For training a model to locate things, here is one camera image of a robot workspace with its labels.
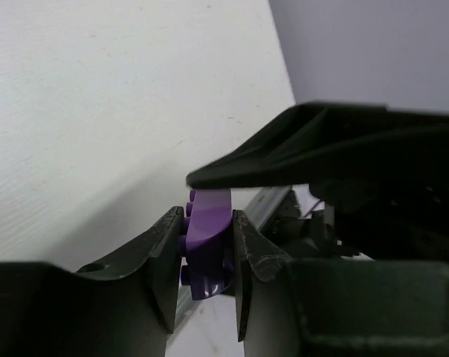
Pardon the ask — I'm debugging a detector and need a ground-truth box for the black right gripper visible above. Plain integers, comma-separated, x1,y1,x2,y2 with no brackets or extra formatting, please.
186,102,449,263

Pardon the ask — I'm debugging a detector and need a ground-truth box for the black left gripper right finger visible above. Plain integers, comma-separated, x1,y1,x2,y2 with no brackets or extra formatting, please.
233,210,449,356

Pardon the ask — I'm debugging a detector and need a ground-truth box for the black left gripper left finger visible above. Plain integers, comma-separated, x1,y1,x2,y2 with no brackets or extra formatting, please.
0,207,184,356

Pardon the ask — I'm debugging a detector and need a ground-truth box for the purple lego brick with studs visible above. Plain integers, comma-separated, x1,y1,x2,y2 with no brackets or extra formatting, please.
178,189,233,301

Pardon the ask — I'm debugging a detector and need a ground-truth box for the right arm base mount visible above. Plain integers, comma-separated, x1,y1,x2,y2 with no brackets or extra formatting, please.
266,190,302,245

